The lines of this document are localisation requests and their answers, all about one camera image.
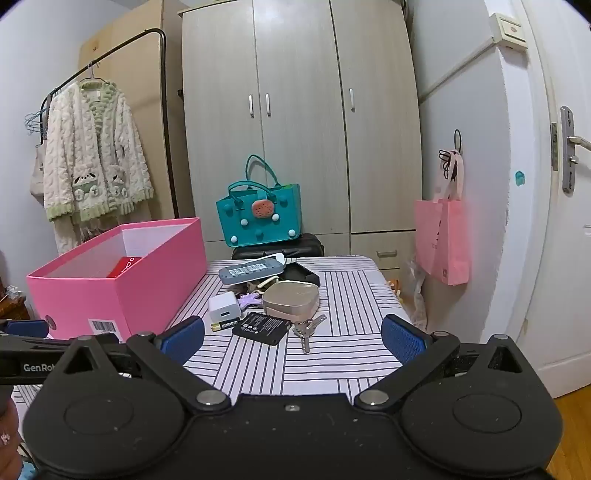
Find black suitcase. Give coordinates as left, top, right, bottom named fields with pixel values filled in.
left=231, top=233, right=325, bottom=260

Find grey beige wardrobe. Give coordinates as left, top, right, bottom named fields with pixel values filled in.
left=179, top=0, right=423, bottom=273

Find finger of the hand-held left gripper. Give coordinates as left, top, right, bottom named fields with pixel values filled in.
left=0, top=318, right=49, bottom=340

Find light wooden wardrobe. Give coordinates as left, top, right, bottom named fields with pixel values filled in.
left=78, top=0, right=195, bottom=222

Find clear plastic bag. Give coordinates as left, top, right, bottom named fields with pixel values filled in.
left=406, top=258, right=431, bottom=329

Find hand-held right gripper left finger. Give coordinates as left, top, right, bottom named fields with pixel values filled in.
left=60, top=316, right=232, bottom=414

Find striped tablecloth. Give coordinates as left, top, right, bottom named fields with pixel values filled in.
left=11, top=256, right=416, bottom=403

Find black hair ties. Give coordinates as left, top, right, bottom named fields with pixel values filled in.
left=438, top=129, right=463, bottom=179

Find beige wall switch box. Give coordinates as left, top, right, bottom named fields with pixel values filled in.
left=489, top=13, right=529, bottom=49

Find white door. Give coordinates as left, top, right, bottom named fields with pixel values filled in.
left=522, top=0, right=591, bottom=398

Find flat black battery pack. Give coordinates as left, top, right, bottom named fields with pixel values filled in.
left=231, top=312, right=293, bottom=347

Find cream tote bag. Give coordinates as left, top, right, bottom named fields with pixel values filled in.
left=30, top=138, right=51, bottom=205

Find black clothes rack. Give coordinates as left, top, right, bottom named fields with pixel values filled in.
left=39, top=28, right=181, bottom=220

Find rose gold tin case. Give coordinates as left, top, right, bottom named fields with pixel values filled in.
left=262, top=280, right=320, bottom=320

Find cream green knitted cardigan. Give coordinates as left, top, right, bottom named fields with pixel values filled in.
left=43, top=79, right=154, bottom=254

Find pink paper bag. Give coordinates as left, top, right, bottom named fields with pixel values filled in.
left=413, top=150, right=472, bottom=287

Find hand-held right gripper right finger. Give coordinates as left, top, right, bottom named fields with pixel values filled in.
left=353, top=314, right=527, bottom=414

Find black plastic cover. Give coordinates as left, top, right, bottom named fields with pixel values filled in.
left=277, top=263, right=321, bottom=289

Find white charger plug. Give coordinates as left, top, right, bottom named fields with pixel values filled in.
left=208, top=292, right=243, bottom=324

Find silver door handle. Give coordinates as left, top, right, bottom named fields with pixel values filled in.
left=560, top=106, right=591, bottom=195

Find grey labelled device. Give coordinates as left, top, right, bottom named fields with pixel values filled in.
left=218, top=258, right=284, bottom=286

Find small red box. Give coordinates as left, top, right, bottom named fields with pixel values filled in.
left=105, top=257, right=144, bottom=278

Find silver key bunch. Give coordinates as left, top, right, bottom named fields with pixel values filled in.
left=292, top=314, right=328, bottom=354

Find cluttered wooden side table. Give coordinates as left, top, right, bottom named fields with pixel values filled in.
left=0, top=285, right=29, bottom=320

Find pink cardboard box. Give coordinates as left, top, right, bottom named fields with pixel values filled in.
left=26, top=218, right=207, bottom=343

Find white clothes hanger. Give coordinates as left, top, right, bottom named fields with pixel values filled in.
left=79, top=62, right=118, bottom=89

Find blue wire hangers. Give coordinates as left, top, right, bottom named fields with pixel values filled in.
left=25, top=110, right=49, bottom=138

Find teal felt handbag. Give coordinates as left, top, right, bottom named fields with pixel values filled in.
left=216, top=154, right=302, bottom=248

